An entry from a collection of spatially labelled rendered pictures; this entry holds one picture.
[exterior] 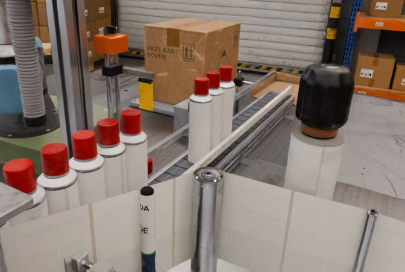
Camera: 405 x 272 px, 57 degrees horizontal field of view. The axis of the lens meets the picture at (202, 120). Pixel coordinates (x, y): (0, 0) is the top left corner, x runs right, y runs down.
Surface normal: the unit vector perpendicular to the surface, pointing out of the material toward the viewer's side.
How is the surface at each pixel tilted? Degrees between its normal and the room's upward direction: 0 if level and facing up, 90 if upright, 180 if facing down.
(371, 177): 0
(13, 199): 0
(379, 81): 90
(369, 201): 0
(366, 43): 90
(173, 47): 90
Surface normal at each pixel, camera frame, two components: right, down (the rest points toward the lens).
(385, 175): 0.04, -0.92
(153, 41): -0.46, 0.32
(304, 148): -0.69, 0.29
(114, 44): 0.87, 0.22
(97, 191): 0.67, 0.31
